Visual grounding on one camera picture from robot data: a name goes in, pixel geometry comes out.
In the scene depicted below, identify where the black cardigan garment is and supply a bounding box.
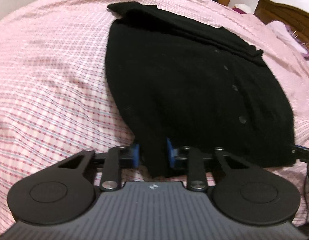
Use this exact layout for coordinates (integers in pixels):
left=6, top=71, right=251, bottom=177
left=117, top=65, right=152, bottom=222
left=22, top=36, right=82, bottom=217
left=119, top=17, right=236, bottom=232
left=105, top=2, right=296, bottom=177

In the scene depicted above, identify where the pink checked bed cover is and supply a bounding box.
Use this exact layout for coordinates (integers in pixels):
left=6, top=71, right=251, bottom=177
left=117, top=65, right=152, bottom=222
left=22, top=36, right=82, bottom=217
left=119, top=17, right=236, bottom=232
left=0, top=0, right=309, bottom=233

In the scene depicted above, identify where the pink pillow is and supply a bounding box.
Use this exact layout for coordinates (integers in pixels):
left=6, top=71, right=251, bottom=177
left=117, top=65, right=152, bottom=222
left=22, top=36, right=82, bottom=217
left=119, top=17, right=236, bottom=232
left=266, top=21, right=309, bottom=56

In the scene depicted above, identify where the wooden headboard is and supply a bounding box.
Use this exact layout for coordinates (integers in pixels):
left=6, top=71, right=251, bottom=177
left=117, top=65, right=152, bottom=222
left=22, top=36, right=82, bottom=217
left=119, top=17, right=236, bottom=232
left=254, top=0, right=309, bottom=51

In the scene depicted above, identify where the white plush toy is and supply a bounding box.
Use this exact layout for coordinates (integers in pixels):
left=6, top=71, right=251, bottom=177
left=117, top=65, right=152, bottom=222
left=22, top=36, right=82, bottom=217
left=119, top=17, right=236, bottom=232
left=232, top=3, right=253, bottom=14

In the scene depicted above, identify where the black cable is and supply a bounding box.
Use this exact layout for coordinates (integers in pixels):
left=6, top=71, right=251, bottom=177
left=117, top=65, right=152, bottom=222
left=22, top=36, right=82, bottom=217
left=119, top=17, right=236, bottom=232
left=302, top=163, right=309, bottom=221

